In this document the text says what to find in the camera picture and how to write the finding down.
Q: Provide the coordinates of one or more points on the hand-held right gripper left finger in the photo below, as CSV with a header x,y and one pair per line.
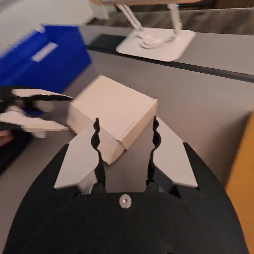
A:
x,y
77,162

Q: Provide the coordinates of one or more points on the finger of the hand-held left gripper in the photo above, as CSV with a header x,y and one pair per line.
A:
x,y
39,92
35,124

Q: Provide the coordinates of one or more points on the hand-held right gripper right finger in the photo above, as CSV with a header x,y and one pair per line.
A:
x,y
172,158

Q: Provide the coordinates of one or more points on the white cardboard mailer box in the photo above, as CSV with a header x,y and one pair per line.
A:
x,y
111,103

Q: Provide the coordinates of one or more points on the yellow plastic bin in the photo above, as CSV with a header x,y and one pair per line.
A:
x,y
244,178

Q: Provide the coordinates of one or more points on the person's left hand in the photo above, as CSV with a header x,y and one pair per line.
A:
x,y
5,138

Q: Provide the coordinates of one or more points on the blue plastic bin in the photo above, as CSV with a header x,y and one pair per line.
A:
x,y
59,59

